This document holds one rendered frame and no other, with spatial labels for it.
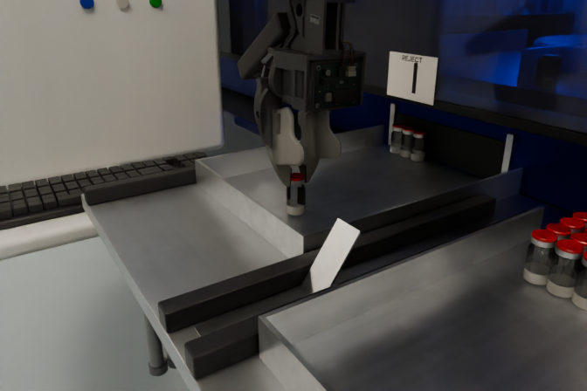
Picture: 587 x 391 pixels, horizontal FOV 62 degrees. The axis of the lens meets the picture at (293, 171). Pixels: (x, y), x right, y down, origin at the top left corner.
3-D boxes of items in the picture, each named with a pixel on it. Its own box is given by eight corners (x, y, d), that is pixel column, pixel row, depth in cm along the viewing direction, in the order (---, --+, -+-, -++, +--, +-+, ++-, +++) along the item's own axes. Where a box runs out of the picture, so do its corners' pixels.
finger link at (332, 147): (328, 195, 52) (326, 113, 49) (298, 179, 57) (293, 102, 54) (350, 188, 54) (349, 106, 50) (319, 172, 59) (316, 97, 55)
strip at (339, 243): (337, 274, 45) (339, 217, 43) (358, 290, 43) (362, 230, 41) (194, 328, 38) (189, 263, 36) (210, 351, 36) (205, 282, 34)
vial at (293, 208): (298, 207, 58) (298, 173, 57) (308, 213, 57) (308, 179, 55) (282, 210, 57) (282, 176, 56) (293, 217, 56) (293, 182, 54)
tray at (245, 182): (382, 144, 84) (383, 124, 83) (519, 193, 63) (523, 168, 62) (196, 183, 66) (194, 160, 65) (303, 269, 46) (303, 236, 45)
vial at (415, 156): (417, 156, 77) (419, 128, 75) (427, 160, 75) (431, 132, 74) (407, 159, 76) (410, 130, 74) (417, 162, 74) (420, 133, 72)
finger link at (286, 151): (288, 203, 50) (296, 113, 47) (259, 185, 54) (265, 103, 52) (313, 199, 51) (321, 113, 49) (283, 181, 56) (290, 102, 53)
